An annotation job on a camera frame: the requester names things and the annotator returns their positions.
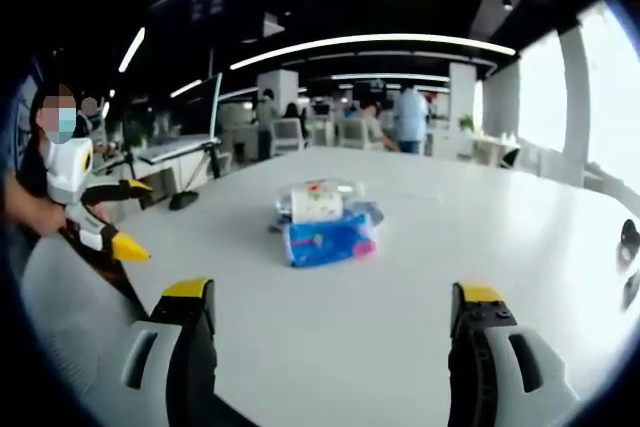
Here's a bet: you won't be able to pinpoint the white office chair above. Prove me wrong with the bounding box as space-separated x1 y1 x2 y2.
271 118 307 157
335 118 372 151

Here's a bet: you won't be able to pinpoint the blue tissue packet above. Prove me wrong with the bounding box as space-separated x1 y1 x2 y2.
283 212 380 269

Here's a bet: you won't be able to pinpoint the printed white paper roll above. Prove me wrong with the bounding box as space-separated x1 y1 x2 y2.
290 185 347 225

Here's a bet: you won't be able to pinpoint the black stand with round base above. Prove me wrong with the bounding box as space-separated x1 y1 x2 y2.
168 142 224 212

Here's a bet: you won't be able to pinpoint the long curved ceiling light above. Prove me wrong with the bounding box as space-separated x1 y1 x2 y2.
229 34 517 72

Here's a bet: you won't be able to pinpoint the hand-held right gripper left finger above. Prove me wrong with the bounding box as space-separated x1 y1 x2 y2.
119 276 219 427

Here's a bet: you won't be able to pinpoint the person's dark top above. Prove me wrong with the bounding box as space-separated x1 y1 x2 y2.
17 134 51 198

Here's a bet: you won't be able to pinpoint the dark computer monitor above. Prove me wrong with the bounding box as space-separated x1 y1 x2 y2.
149 71 225 144

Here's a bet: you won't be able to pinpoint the white tabletop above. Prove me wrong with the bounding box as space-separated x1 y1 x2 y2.
22 146 640 427

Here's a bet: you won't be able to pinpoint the short ceiling light strip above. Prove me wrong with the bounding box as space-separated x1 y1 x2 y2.
118 26 147 73

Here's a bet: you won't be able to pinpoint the white office desk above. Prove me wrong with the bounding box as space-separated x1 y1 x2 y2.
135 135 222 165

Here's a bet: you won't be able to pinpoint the small black round item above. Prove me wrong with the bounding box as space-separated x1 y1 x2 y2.
619 219 640 259

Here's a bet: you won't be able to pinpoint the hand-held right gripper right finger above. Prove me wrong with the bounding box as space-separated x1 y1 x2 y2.
447 280 582 427

